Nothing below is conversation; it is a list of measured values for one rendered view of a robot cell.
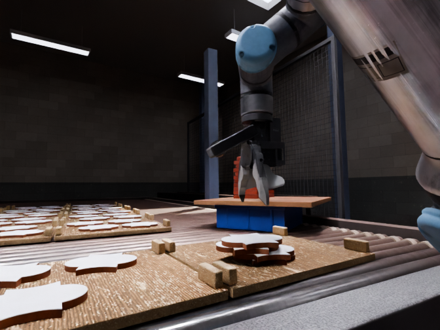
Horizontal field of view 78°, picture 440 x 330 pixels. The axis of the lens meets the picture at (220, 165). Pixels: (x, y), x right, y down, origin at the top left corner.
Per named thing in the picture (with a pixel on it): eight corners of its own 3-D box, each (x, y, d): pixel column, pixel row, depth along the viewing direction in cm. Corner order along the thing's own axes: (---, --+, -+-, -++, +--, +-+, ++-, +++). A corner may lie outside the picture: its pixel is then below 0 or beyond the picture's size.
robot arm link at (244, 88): (237, 45, 60) (239, 62, 69) (238, 93, 59) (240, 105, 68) (273, 42, 59) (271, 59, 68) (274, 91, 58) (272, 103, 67)
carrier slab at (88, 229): (171, 230, 111) (171, 220, 111) (54, 241, 92) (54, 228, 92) (150, 221, 142) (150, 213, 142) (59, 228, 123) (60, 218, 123)
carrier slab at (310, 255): (375, 260, 64) (375, 253, 65) (232, 298, 43) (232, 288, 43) (274, 237, 94) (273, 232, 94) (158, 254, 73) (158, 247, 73)
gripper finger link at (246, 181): (260, 201, 69) (268, 171, 65) (238, 201, 68) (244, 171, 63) (256, 194, 72) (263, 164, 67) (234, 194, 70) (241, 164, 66)
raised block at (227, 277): (238, 284, 45) (238, 267, 45) (228, 286, 44) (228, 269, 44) (219, 274, 50) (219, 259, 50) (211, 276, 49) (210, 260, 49)
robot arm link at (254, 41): (272, -1, 49) (270, 33, 59) (224, 40, 49) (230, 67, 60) (302, 29, 47) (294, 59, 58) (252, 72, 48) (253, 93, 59)
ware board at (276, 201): (331, 200, 138) (330, 196, 138) (311, 207, 95) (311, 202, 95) (241, 199, 162) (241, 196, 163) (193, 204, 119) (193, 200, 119)
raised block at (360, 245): (370, 252, 65) (369, 240, 66) (366, 253, 64) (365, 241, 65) (347, 247, 71) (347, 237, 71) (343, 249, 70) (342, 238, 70)
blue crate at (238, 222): (304, 223, 128) (303, 201, 129) (285, 233, 101) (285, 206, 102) (244, 220, 143) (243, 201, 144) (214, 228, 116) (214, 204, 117)
